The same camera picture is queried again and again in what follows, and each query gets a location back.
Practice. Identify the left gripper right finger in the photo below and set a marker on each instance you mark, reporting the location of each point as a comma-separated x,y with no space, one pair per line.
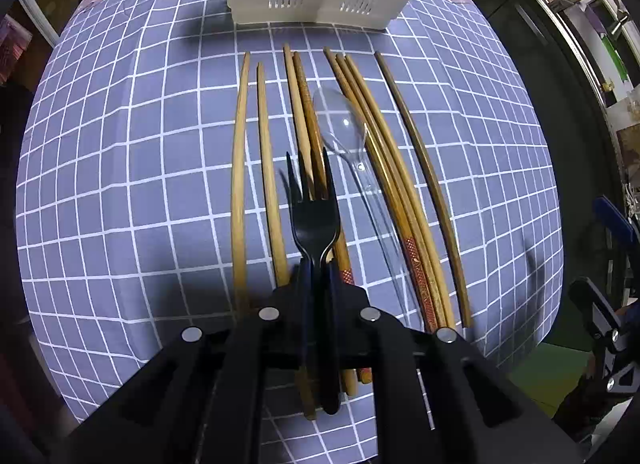
348,342

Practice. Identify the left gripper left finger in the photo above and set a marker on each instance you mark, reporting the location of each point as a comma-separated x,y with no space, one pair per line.
291,341

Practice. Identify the black plastic fork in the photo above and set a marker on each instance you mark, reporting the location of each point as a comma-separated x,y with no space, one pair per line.
316,227

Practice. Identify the brown chopstick red band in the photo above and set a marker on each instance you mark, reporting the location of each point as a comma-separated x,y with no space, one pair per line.
344,89

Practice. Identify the light brown wooden chopstick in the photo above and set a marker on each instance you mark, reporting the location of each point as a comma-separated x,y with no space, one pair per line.
408,198

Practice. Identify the brown chopstick red patterned end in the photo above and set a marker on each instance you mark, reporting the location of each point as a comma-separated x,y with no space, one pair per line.
351,378

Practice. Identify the clear plastic spoon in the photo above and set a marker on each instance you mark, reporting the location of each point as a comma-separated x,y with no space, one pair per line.
381,267

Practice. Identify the blue checkered tablecloth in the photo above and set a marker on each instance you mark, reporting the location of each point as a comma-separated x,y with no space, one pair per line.
123,189

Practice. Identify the dark wooden chopstick far right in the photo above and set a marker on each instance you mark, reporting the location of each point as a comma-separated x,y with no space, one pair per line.
437,196

